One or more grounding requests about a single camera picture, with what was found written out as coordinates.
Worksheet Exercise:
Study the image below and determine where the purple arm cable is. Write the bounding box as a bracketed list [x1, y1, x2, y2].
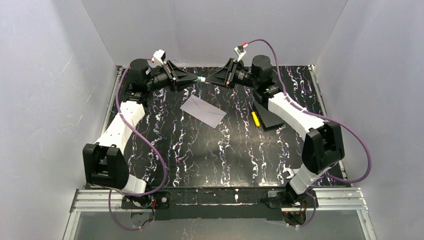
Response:
[243, 39, 373, 229]
[107, 59, 168, 232]

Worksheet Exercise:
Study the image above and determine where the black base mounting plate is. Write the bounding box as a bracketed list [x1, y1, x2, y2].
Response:
[121, 187, 319, 221]

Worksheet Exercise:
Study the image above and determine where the green white glue stick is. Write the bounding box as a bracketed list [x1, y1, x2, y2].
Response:
[197, 76, 206, 83]

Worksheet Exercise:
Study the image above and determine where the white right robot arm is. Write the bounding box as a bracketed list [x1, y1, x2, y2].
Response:
[205, 55, 345, 203]

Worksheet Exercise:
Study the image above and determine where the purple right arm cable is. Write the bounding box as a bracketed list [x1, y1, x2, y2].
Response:
[243, 39, 373, 229]

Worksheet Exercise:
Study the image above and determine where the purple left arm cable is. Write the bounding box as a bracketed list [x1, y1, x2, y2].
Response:
[107, 59, 168, 232]

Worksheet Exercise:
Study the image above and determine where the aluminium front rail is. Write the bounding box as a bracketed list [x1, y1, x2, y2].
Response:
[71, 187, 368, 212]

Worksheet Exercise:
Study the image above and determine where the silver open-end wrench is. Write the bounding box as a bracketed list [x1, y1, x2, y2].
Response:
[282, 167, 300, 180]

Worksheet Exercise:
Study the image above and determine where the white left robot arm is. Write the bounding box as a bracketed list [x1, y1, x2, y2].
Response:
[82, 58, 200, 197]

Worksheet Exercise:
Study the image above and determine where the yellow handled screwdriver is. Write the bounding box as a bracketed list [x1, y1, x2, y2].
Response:
[249, 105, 261, 128]

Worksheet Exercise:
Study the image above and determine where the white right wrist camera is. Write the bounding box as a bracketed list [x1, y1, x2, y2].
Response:
[234, 42, 249, 62]

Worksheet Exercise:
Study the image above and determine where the black flat box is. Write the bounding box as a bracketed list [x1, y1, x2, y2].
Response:
[253, 101, 285, 132]

